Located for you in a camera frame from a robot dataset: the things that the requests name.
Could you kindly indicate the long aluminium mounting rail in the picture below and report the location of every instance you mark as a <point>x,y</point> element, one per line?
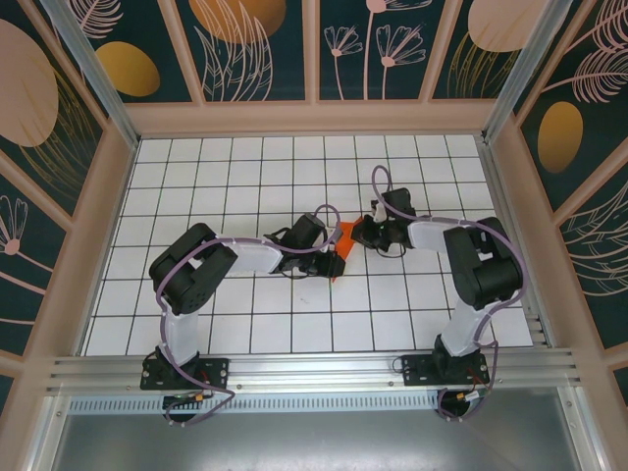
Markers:
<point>314,368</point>

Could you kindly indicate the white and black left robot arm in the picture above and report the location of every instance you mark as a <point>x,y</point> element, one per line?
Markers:
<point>252,257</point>

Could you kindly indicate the aluminium side rail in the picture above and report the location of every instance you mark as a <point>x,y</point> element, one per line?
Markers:
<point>510,235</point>

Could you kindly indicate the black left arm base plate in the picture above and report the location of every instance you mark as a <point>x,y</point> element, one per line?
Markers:
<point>216,374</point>

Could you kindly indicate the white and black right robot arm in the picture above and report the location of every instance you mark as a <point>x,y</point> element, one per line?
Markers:
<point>432,235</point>

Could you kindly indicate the grey metal sheet panel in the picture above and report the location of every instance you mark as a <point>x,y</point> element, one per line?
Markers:
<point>314,441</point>

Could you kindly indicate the aluminium frame post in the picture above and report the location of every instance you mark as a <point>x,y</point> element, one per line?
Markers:
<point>98,83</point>
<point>520,68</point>

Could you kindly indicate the white grid table mat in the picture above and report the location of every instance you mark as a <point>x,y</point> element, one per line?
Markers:
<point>245,172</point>

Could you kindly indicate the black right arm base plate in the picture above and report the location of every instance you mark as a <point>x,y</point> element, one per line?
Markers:
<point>417,370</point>

